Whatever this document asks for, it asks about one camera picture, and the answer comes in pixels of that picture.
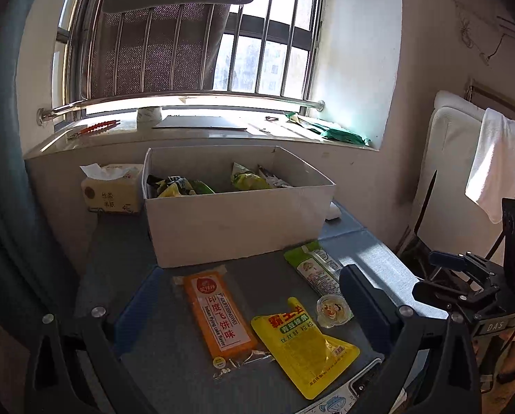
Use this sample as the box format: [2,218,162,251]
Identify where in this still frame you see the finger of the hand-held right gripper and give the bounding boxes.
[412,279,502,313]
[428,249,502,283]

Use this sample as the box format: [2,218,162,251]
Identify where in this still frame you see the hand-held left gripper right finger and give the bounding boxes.
[339,264,486,414]

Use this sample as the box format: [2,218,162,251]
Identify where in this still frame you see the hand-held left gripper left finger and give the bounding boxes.
[25,265,168,414]

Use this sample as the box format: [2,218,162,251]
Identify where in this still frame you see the clear jelly cup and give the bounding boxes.
[316,294,354,328]

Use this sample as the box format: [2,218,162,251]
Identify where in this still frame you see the green white long snack packet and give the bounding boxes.
[282,241,347,299]

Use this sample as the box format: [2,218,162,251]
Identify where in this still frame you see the yellow snack pouch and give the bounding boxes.
[251,297,361,401]

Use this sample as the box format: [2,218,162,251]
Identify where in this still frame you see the orange long snack packet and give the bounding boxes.
[172,265,276,382]

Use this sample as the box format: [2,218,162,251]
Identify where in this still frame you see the black yellow chip bag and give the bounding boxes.
[146,175,190,199]

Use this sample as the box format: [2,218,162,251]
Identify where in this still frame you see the white cardboard box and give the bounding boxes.
[142,144,337,269]

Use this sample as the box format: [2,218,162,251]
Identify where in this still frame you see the green pea snack bag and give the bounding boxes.
[183,179,217,196]

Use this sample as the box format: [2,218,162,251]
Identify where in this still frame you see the white illustrated snack bag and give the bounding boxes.
[257,165,293,189]

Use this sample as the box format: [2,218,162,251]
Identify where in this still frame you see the yellow green snack bag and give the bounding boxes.
[230,162,272,191]

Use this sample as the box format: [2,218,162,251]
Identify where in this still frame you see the white hanging towel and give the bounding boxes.
[465,107,515,225]

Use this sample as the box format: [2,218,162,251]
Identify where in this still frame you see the white folding chair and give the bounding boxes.
[410,90,515,268]

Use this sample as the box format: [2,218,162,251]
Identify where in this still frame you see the yellow tissue box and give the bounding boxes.
[80,162,146,217]

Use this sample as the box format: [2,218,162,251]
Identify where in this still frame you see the green plastic packets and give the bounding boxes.
[283,111,371,146]

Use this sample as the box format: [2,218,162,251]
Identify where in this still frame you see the red beaded skewer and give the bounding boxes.
[68,119,121,139]

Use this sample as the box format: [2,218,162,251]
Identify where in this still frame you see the white paper cup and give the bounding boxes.
[136,105,163,130]

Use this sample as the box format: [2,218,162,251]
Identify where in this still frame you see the grey flat board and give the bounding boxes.
[152,114,249,130]

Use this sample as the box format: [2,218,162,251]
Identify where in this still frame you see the teal curtain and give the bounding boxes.
[0,0,83,328]

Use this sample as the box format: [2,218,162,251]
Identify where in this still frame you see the brown woven hanging cloth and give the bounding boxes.
[89,2,232,98]

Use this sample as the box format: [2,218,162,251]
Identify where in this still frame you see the metal window grille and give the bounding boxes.
[37,0,344,127]

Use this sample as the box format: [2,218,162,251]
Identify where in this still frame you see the black metal frame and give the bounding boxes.
[395,170,459,279]

